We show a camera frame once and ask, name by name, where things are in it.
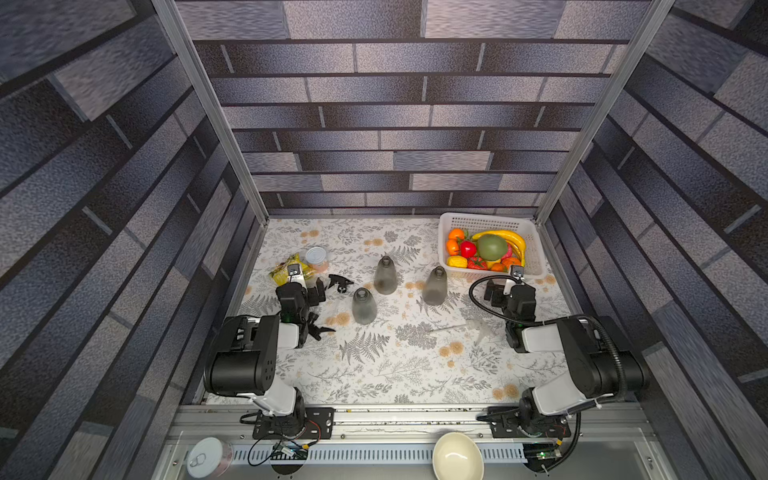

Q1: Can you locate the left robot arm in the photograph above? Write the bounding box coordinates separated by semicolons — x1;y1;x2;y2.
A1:
203;281;325;437

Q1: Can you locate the black corrugated cable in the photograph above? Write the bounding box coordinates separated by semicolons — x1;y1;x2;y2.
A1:
467;274;629;397

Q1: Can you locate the black spray nozzle far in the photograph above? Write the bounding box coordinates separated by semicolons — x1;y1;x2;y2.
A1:
328;274;354;294

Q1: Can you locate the red apple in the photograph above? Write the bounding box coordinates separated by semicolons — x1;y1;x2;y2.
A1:
459;240;478;259

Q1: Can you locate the white plastic basket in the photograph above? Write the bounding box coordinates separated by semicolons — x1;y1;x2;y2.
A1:
437;212;547;279

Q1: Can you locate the grey spray bottle right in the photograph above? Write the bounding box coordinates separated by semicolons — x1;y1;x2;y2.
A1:
422;266;448;306

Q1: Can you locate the grey spray bottle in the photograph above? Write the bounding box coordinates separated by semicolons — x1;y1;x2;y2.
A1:
422;266;448;306
374;255;398;295
352;287;378;325

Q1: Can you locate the yellow lemon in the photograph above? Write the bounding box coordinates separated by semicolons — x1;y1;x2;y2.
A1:
446;255;468;269

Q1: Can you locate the green mango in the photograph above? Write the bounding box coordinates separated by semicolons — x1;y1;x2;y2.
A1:
476;234;508;262

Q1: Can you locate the cream bowl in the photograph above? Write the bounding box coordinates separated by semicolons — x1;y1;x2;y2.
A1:
432;432;484;480

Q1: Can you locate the yellow snack packet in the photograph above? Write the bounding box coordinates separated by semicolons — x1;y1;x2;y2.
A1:
269;253;316;286

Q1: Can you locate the orange fruit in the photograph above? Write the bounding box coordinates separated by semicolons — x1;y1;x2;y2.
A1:
448;229;466;245

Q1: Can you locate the pink tin can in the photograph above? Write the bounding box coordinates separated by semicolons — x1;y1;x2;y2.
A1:
304;246;329;273

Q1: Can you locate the black spray nozzle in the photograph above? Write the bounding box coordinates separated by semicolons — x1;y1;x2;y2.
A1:
307;312;336;341
328;274;354;294

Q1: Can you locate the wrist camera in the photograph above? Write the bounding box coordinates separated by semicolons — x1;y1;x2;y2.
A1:
286;263;306;287
509;265;525;284

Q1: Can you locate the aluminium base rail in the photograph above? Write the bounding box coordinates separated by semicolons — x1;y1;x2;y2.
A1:
165;403;656;445

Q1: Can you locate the black spray nozzle near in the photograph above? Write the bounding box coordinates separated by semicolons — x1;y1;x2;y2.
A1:
307;312;336;341

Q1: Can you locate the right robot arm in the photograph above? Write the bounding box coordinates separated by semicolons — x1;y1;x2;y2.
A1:
468;275;650;440

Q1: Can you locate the yellow banana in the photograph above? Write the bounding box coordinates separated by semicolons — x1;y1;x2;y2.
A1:
471;230;527;266

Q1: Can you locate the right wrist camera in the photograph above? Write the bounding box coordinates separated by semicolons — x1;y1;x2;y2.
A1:
509;265;525;284

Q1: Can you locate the grey spray bottle front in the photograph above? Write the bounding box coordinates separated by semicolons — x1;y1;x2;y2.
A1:
352;287;378;325

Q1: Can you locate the grey spray bottle middle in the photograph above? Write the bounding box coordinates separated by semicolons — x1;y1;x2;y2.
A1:
374;255;398;295

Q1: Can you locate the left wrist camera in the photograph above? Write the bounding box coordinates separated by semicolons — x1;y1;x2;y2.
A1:
286;263;306;287

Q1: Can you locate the red strawberry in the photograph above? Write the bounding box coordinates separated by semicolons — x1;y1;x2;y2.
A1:
467;256;489;270

